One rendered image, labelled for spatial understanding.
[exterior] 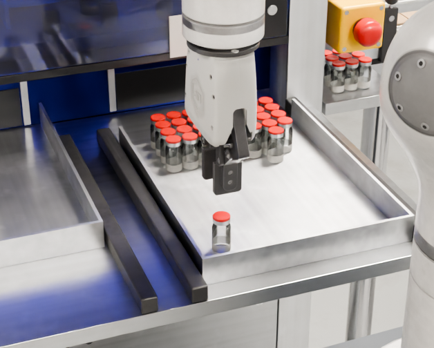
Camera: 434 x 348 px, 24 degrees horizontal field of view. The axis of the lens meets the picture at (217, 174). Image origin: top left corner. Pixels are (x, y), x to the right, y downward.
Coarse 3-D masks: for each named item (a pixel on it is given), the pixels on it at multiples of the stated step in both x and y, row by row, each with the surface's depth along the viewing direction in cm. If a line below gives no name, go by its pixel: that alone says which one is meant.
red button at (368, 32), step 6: (366, 18) 144; (360, 24) 143; (366, 24) 143; (372, 24) 143; (378, 24) 143; (354, 30) 144; (360, 30) 143; (366, 30) 143; (372, 30) 143; (378, 30) 144; (354, 36) 145; (360, 36) 143; (366, 36) 143; (372, 36) 144; (378, 36) 144; (360, 42) 144; (366, 42) 144; (372, 42) 144
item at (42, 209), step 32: (32, 128) 143; (0, 160) 135; (32, 160) 135; (64, 160) 130; (0, 192) 127; (32, 192) 127; (64, 192) 127; (0, 224) 121; (32, 224) 121; (64, 224) 121; (96, 224) 115; (0, 256) 112; (32, 256) 114
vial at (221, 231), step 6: (216, 222) 113; (222, 222) 113; (228, 222) 114; (216, 228) 114; (222, 228) 114; (228, 228) 114; (216, 234) 114; (222, 234) 114; (228, 234) 114; (216, 240) 114; (222, 240) 114; (228, 240) 115; (216, 246) 115; (222, 246) 115; (228, 246) 115; (216, 252) 115; (222, 252) 115
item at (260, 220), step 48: (144, 144) 139; (336, 144) 132; (192, 192) 127; (240, 192) 127; (288, 192) 127; (336, 192) 127; (384, 192) 121; (192, 240) 112; (240, 240) 118; (288, 240) 112; (336, 240) 114; (384, 240) 116
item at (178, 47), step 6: (174, 18) 135; (180, 18) 135; (174, 24) 136; (180, 24) 136; (174, 30) 136; (180, 30) 136; (174, 36) 136; (180, 36) 137; (174, 42) 137; (180, 42) 137; (186, 42) 137; (174, 48) 137; (180, 48) 138; (186, 48) 138; (174, 54) 138; (180, 54) 138; (186, 54) 138
